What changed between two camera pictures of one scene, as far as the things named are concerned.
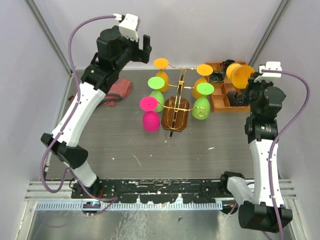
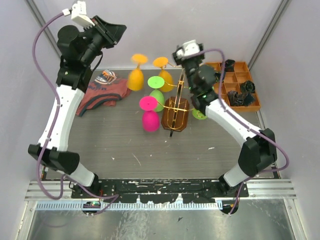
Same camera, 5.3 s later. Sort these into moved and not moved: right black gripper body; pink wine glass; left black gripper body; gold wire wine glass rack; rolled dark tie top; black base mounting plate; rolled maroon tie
Moved: left black gripper body; right black gripper body
Not moved: black base mounting plate; rolled dark tie top; pink wine glass; gold wire wine glass rack; rolled maroon tie
